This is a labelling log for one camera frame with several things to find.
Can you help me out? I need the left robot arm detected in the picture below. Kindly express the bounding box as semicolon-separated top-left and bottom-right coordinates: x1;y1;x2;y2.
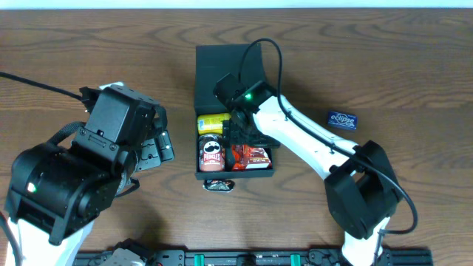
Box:
3;82;174;265

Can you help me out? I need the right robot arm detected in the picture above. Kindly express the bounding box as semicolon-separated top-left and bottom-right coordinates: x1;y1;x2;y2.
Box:
214;74;403;265

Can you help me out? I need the red panda biscuit box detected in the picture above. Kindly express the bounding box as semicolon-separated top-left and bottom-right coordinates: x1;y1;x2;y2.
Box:
232;144;272;171

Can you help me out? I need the red pringles can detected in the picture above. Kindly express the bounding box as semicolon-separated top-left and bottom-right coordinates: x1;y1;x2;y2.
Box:
199;134;225;172

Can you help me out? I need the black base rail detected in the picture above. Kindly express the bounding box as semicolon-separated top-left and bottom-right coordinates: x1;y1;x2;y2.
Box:
73;238;434;266

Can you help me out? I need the blue eclipse mint tin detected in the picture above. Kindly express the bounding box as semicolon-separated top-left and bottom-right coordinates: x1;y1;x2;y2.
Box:
327;111;358;130

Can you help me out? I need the dark green box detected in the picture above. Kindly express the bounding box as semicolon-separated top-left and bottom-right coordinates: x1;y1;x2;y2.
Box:
194;44;276;180

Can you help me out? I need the small black candy wrapper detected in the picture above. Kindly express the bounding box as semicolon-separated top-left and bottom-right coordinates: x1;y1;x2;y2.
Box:
203;180;235;193

